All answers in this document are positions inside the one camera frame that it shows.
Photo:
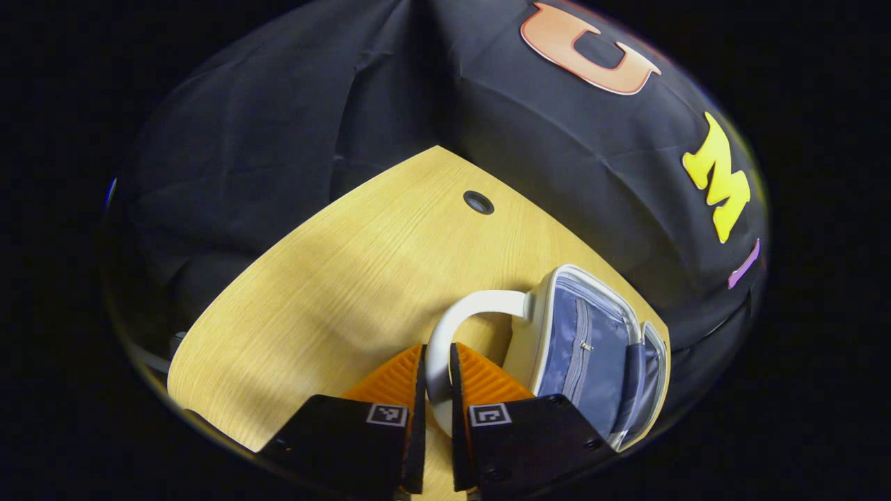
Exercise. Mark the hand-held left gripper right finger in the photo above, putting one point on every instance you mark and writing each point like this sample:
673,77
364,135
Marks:
457,431

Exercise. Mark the white suitcase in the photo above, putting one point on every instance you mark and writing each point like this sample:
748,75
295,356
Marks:
592,362

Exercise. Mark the black backdrop cloth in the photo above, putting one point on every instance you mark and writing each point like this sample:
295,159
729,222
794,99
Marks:
278,125

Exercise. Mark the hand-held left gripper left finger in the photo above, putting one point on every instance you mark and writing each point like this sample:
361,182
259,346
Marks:
418,431

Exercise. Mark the black table grommet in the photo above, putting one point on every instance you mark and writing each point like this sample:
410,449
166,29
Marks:
478,202

